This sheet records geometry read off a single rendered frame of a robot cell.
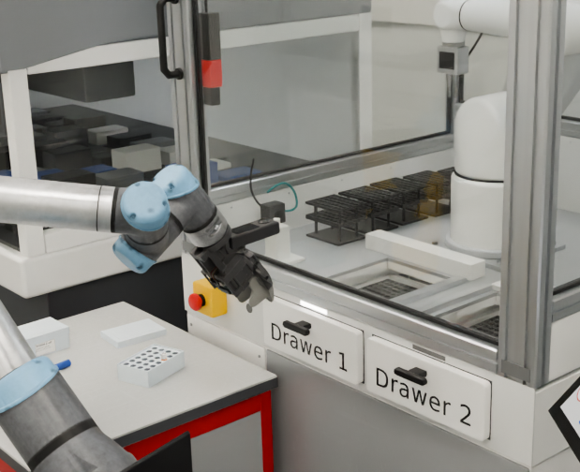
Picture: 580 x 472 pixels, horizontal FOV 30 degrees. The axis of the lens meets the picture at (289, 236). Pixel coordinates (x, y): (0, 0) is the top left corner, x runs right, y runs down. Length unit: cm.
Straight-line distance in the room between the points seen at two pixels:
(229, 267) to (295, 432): 51
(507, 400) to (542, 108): 51
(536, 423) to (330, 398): 52
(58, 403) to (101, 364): 79
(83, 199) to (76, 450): 40
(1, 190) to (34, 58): 91
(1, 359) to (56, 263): 96
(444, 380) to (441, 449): 15
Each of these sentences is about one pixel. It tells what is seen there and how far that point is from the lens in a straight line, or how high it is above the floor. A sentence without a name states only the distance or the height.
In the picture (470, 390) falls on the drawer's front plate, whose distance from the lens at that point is 189.
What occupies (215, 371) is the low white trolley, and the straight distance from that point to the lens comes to 232.
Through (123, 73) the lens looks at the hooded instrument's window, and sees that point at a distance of 277.
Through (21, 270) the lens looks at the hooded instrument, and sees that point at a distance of 270.
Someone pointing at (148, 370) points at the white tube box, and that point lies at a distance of 227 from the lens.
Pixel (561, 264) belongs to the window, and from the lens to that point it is 181.
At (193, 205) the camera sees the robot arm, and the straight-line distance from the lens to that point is 187.
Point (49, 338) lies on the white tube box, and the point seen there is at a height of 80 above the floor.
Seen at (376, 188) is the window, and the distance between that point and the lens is 197.
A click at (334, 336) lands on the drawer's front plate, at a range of 211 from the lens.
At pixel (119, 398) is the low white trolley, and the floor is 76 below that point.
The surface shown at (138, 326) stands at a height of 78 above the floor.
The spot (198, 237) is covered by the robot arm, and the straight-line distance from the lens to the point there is 191.
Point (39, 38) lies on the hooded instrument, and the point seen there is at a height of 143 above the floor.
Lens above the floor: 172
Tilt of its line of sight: 17 degrees down
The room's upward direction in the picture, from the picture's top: 2 degrees counter-clockwise
